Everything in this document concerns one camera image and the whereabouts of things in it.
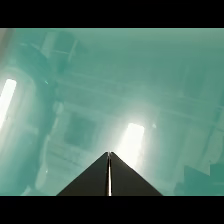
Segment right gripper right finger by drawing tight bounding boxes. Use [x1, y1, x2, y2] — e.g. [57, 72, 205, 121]
[110, 151, 164, 197]

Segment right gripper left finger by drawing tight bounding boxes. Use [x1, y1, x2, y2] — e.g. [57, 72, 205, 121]
[56, 151, 110, 197]

